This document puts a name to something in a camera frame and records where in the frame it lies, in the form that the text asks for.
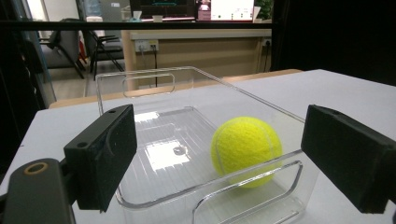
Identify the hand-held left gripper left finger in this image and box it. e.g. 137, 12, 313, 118
64, 104, 138, 213

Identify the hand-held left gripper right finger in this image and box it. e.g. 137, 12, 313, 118
300, 104, 396, 215

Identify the clear plastic bin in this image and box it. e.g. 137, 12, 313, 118
95, 65, 320, 224

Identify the yellow tennis ball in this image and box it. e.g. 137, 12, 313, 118
210, 116, 284, 189

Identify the grey office chair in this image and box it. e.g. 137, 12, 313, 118
38, 18, 86, 80

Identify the black curtain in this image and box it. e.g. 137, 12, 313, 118
271, 0, 396, 87

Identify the light wooden counter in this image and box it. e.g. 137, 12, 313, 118
120, 28, 273, 91

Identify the dark computer monitor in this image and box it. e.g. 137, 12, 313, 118
129, 0, 198, 20

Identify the green potted plant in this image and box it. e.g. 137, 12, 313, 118
255, 0, 275, 21

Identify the pink box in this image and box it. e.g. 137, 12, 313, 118
197, 2, 212, 21

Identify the bright computer monitor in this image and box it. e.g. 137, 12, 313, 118
210, 0, 256, 22

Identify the white wall socket strip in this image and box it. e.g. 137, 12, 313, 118
134, 39, 160, 53

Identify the black horizontal frame bar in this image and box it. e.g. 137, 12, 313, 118
0, 20, 275, 32

